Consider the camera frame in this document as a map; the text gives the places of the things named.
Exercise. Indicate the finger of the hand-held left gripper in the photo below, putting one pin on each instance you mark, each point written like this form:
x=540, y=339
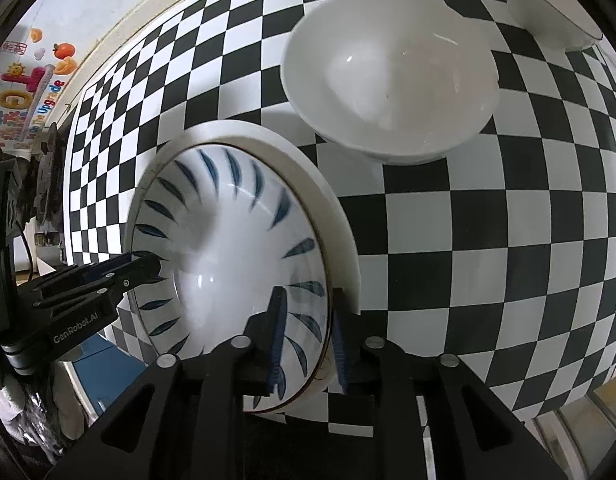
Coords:
x=133, y=275
x=95, y=271

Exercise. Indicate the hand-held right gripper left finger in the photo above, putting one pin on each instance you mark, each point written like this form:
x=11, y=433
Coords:
x=275, y=345

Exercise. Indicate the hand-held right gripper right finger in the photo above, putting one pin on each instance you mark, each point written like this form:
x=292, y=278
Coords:
x=339, y=350

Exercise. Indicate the blue leaf pattern plate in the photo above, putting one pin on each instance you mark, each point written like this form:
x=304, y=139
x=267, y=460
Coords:
x=228, y=240

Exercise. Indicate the plain white plate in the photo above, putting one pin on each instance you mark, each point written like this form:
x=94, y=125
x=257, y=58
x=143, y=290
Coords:
x=313, y=180

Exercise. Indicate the plain white bowl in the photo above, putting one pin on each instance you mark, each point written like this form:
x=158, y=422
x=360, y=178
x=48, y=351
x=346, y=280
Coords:
x=388, y=75

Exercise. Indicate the white bowl with dark rim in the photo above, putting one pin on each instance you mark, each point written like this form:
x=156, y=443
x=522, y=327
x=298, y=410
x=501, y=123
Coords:
x=543, y=5

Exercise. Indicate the blue cabinet panel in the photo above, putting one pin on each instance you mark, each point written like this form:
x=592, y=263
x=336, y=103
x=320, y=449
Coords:
x=108, y=365

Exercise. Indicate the crumpled clear plastic bag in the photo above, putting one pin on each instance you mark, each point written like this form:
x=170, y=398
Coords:
x=28, y=425

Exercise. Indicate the gas stove burner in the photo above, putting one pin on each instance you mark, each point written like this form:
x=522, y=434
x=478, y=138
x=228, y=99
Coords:
x=48, y=180

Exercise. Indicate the black and white checkered cloth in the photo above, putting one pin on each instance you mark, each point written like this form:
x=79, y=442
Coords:
x=488, y=260

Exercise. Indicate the colourful wall sticker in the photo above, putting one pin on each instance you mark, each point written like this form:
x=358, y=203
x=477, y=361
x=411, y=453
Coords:
x=23, y=90

